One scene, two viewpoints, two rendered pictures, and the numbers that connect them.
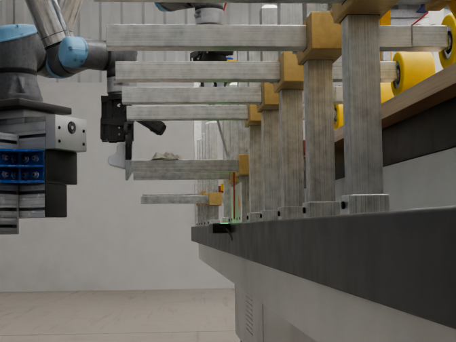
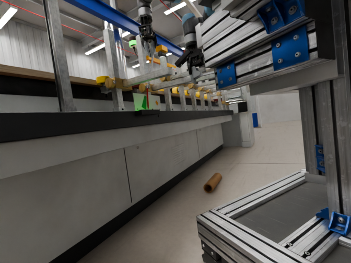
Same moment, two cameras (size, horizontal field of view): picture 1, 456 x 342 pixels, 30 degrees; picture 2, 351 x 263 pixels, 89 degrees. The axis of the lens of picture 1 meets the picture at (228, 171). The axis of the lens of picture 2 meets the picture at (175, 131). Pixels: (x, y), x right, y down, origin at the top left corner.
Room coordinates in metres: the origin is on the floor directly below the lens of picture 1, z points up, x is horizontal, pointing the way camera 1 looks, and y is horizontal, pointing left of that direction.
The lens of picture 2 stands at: (3.04, 0.70, 0.62)
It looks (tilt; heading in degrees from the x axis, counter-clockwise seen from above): 3 degrees down; 214
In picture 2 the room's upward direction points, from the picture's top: 7 degrees counter-clockwise
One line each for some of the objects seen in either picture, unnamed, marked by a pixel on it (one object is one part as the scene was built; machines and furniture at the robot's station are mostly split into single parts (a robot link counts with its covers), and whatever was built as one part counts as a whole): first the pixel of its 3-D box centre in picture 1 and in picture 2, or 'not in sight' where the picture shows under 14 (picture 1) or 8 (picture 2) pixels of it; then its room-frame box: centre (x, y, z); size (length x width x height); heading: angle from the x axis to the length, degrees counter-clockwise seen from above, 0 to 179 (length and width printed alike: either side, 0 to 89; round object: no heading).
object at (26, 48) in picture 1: (17, 47); not in sight; (2.37, 0.59, 1.21); 0.13 x 0.12 x 0.14; 151
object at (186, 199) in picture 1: (195, 199); not in sight; (3.39, 0.13, 0.80); 0.43 x 0.03 x 0.04; 95
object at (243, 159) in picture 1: (248, 165); (148, 88); (2.17, -0.05, 0.85); 0.13 x 0.06 x 0.05; 5
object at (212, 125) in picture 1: (213, 180); not in sight; (3.43, 0.06, 0.88); 0.03 x 0.03 x 0.48; 5
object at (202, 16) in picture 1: (208, 20); (145, 15); (2.21, 0.05, 1.24); 0.08 x 0.08 x 0.05
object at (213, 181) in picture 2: not in sight; (213, 181); (1.57, 0.05, 0.04); 0.30 x 0.08 x 0.08; 5
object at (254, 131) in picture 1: (256, 150); (166, 89); (1.94, -0.07, 0.87); 0.03 x 0.03 x 0.48; 5
